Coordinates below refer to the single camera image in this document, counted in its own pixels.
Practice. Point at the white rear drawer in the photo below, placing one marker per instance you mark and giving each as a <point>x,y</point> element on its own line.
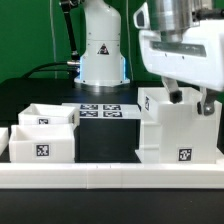
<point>40,114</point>

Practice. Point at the white fence rail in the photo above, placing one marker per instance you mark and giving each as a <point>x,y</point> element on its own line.
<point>4,138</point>
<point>109,176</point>

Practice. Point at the white drawer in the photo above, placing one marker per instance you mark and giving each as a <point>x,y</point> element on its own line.
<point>42,144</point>
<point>40,114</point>

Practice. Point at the white drawer cabinet box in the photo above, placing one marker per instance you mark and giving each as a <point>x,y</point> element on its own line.
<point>176,133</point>

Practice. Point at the white front fence rail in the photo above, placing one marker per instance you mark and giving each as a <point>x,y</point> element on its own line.
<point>109,176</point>

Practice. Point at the white front drawer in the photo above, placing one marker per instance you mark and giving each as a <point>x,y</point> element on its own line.
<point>42,144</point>

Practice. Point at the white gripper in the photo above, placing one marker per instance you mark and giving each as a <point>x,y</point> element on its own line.
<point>198,60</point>

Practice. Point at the white left fence rail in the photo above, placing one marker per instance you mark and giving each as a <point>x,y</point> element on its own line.
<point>4,138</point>

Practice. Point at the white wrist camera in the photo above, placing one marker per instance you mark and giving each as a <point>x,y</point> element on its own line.
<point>141,17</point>

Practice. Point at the white marker base plate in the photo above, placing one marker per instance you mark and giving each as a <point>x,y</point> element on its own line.
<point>106,111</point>

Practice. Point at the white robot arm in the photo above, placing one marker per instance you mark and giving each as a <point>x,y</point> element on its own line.
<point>180,40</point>

